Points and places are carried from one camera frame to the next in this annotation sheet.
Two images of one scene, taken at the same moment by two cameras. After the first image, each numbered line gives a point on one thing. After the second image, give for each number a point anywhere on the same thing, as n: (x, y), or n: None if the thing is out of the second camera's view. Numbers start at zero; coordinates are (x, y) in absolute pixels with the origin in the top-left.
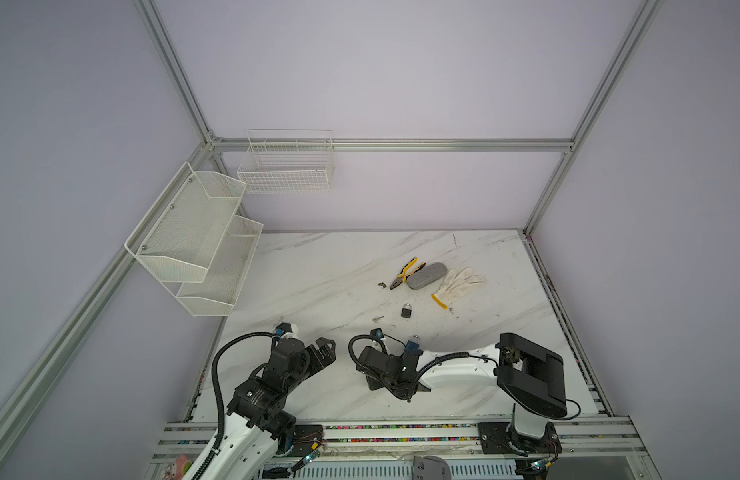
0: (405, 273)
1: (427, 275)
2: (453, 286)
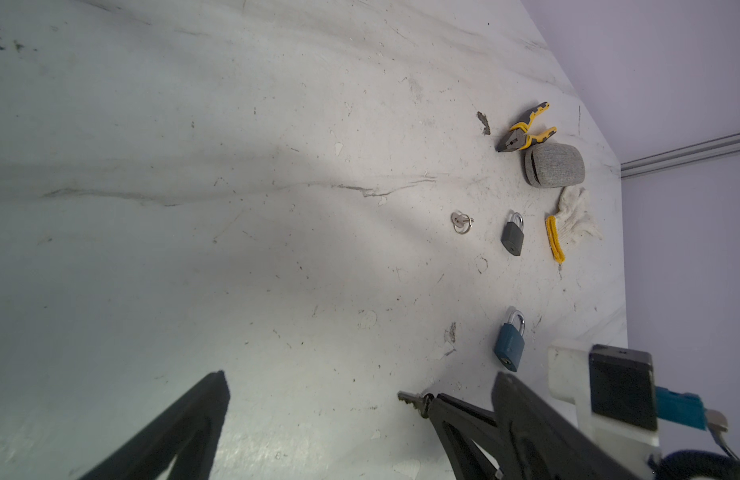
0: (518, 136)
1: (554, 165)
2: (573, 222)
